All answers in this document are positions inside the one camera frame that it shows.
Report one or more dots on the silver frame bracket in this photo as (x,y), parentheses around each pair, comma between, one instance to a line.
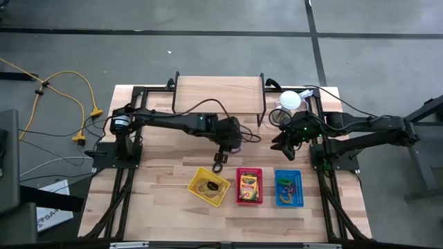
(322,246)
(128,245)

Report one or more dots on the orange spiral coil band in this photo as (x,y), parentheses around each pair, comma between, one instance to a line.
(281,199)

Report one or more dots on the long red-brown rubber band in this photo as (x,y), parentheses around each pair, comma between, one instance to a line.
(212,197)

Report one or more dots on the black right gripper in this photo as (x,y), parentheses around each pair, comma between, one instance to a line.
(301,129)

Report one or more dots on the white printed sign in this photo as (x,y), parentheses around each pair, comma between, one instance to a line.
(55,218)

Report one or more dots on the black spiral coil band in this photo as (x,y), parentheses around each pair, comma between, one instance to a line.
(212,186)
(213,168)

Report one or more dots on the black flat board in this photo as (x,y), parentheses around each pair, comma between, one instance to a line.
(52,198)

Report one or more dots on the grey cabinet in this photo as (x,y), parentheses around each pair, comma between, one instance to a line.
(8,155)

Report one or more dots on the red rubber band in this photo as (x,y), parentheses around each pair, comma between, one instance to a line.
(295,188)

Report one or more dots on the blue plastic basket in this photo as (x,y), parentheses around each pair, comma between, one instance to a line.
(299,188)

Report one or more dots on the blue spiral coil band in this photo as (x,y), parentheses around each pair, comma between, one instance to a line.
(284,191)

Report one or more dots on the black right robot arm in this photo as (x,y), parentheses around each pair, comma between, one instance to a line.
(363,124)

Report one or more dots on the yellow plastic basket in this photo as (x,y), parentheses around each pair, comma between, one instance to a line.
(194,186)

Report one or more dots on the Crayola crayon box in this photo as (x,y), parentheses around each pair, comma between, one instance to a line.
(249,188)

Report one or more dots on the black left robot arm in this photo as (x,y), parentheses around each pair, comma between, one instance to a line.
(166,119)

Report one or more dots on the red plastic basket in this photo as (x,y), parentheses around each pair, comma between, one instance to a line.
(239,186)

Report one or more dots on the white dome metal lamp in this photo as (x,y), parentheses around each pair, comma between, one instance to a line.
(290,99)

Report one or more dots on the wooden shelf riser black legs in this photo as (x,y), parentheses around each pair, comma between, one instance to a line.
(218,95)

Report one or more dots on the black metal stand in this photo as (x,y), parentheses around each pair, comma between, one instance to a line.
(432,103)

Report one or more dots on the black metal table frame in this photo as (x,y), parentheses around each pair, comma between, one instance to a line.
(138,91)

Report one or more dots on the small green band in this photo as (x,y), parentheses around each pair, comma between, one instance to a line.
(284,180)

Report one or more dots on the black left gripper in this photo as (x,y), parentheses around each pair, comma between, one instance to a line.
(228,135)

